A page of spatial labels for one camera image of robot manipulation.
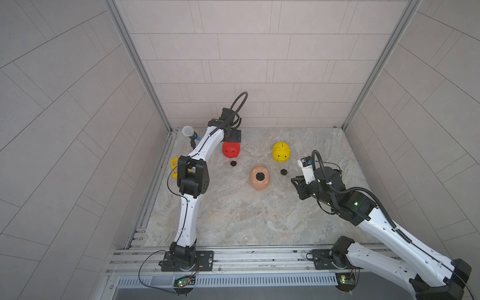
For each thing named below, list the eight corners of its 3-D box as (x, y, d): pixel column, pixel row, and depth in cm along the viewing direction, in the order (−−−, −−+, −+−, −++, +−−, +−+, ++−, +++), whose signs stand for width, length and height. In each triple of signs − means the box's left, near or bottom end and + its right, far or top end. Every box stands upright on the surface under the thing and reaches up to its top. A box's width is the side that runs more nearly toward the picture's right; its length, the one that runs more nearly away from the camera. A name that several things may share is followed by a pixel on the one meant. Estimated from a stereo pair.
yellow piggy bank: (273, 165, 102) (275, 155, 95) (272, 151, 108) (274, 141, 101) (288, 165, 102) (291, 156, 95) (286, 151, 108) (289, 141, 101)
